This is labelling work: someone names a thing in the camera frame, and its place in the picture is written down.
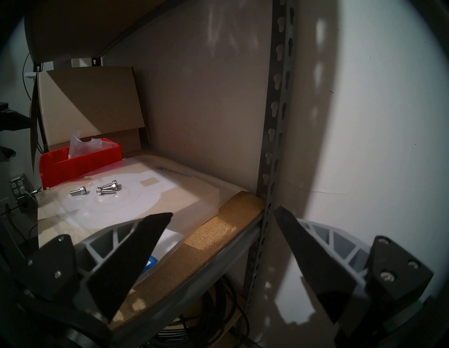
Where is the red plastic bin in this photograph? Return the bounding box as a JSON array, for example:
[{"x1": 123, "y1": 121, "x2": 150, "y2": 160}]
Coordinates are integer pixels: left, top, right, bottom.
[{"x1": 39, "y1": 139, "x2": 123, "y2": 190}]

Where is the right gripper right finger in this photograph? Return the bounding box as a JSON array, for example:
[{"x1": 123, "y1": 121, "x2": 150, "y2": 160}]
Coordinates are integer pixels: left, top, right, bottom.
[{"x1": 274, "y1": 206, "x2": 434, "y2": 337}]

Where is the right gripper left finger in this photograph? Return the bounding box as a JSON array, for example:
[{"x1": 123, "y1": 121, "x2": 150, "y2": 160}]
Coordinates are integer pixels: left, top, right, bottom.
[{"x1": 21, "y1": 212, "x2": 173, "y2": 323}]

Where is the flat beige wrapped box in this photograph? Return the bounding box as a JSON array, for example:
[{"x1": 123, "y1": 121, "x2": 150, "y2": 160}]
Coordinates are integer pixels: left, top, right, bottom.
[{"x1": 37, "y1": 154, "x2": 248, "y2": 281}]

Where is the black cable coil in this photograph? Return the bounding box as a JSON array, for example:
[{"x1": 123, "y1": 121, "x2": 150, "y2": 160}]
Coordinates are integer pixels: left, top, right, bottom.
[{"x1": 140, "y1": 277, "x2": 250, "y2": 348}]

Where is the black hanging cable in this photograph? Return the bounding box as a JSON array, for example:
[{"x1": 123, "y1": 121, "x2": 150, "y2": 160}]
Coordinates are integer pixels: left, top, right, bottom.
[{"x1": 22, "y1": 53, "x2": 34, "y2": 102}]

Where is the black wall plug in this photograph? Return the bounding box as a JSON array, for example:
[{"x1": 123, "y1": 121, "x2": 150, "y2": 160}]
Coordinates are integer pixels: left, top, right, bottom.
[{"x1": 18, "y1": 195, "x2": 37, "y2": 214}]

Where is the grey metal rack shelf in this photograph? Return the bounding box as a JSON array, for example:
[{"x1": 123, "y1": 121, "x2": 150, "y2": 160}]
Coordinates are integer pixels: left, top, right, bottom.
[{"x1": 25, "y1": 0, "x2": 297, "y2": 348}]

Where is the clear plastic bag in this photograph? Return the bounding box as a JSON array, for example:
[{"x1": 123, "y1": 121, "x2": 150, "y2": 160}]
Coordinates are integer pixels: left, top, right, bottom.
[{"x1": 68, "y1": 129, "x2": 113, "y2": 158}]

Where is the grey wall power outlet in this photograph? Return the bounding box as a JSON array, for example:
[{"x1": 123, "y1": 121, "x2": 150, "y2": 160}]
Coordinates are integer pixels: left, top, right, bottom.
[{"x1": 9, "y1": 174, "x2": 30, "y2": 201}]

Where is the open brown cardboard box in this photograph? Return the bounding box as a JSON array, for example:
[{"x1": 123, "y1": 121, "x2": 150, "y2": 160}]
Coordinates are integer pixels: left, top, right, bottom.
[{"x1": 30, "y1": 66, "x2": 151, "y2": 172}]

